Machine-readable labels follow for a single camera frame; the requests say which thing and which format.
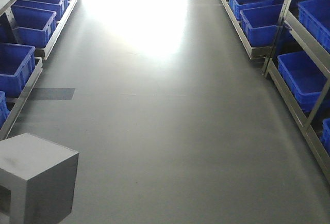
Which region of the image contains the gray hollow cube base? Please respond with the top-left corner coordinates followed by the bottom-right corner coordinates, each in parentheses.
top-left (1, 133), bottom-right (79, 223)

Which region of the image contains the metal shelf rack right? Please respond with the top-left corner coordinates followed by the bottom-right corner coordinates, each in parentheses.
top-left (220, 0), bottom-right (329, 178)

